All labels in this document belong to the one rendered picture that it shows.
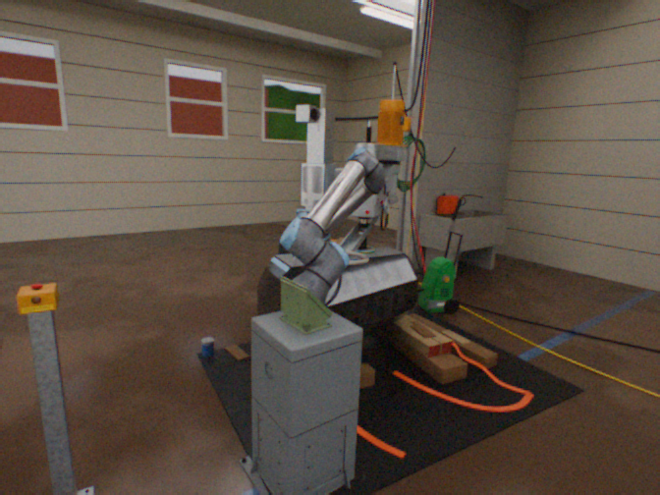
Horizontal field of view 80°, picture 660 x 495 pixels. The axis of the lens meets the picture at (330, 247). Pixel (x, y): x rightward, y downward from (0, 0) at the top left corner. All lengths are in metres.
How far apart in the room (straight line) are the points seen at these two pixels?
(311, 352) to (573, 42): 6.60
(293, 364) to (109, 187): 7.21
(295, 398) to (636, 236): 5.90
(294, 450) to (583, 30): 6.89
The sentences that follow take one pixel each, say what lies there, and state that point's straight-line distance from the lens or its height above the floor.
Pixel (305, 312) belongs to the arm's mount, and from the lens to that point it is 1.79.
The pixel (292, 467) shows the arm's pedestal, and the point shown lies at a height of 0.27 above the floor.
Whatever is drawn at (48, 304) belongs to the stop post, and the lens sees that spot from 1.92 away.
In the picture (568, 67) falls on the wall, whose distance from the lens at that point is 7.50.
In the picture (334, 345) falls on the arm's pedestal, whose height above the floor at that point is 0.81.
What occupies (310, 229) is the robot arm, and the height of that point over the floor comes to 1.30.
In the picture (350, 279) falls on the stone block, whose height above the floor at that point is 0.75.
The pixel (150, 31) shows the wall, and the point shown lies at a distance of 8.97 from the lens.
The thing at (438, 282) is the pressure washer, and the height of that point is 0.36.
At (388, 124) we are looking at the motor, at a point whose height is 1.93.
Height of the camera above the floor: 1.64
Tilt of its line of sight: 13 degrees down
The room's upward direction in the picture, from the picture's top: 2 degrees clockwise
